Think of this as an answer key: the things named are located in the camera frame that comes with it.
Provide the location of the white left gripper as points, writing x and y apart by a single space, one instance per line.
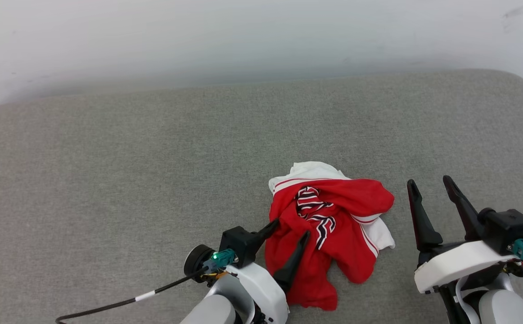
261 288

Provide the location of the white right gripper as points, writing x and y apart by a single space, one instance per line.
455 265

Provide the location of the red and white jersey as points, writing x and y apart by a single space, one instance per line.
347 211

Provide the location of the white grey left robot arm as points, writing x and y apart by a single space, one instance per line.
212 312

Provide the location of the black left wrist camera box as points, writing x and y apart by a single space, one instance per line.
236 243

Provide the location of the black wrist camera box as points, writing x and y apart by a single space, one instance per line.
236 243
509 229

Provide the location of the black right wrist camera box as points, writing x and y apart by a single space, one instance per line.
509 229

